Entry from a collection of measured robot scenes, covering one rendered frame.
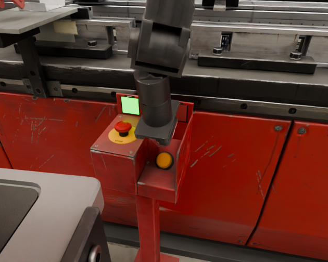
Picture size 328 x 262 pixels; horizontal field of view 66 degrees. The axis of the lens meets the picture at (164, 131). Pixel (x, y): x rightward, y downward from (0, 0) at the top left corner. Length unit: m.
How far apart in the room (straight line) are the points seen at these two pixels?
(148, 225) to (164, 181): 0.24
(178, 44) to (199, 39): 0.40
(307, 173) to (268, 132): 0.19
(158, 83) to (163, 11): 0.11
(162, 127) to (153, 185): 0.16
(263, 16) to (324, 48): 0.29
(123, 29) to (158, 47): 0.45
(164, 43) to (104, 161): 0.32
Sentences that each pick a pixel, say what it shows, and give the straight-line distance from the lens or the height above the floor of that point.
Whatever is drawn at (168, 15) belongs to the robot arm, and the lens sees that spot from 0.36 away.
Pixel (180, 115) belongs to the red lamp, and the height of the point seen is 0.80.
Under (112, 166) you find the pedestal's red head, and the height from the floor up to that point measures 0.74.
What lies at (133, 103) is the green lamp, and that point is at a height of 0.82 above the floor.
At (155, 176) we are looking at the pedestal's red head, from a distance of 0.60.
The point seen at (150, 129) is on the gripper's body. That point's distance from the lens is 0.47.
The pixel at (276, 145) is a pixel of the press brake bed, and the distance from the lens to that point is 0.79.
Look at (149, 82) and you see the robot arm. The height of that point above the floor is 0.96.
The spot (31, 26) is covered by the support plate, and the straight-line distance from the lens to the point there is 0.68.
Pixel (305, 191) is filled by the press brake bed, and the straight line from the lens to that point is 0.93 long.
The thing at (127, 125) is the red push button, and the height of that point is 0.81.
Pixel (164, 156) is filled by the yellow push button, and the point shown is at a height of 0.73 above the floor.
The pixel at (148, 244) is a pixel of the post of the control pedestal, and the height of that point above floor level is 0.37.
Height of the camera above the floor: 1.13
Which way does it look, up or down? 35 degrees down
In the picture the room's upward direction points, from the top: straight up
